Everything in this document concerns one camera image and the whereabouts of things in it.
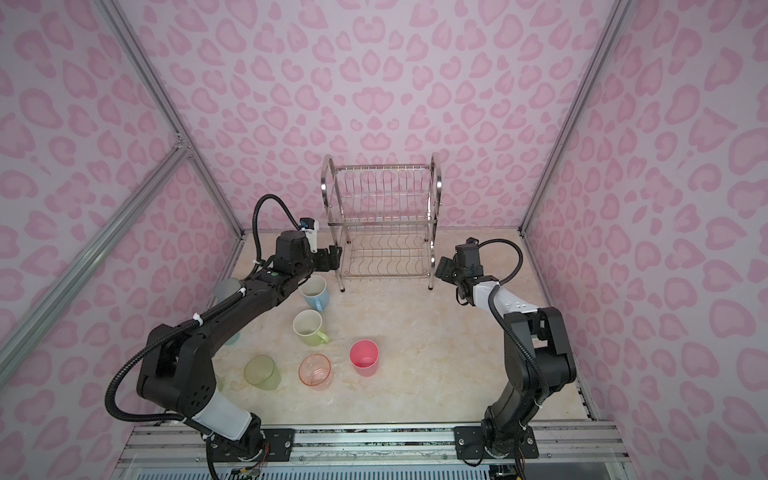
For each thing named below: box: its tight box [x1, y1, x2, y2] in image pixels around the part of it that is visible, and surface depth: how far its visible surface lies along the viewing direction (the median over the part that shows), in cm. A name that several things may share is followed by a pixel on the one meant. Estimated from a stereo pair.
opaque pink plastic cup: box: [350, 339, 379, 377], surface depth 86 cm
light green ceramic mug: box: [292, 309, 329, 347], surface depth 88 cm
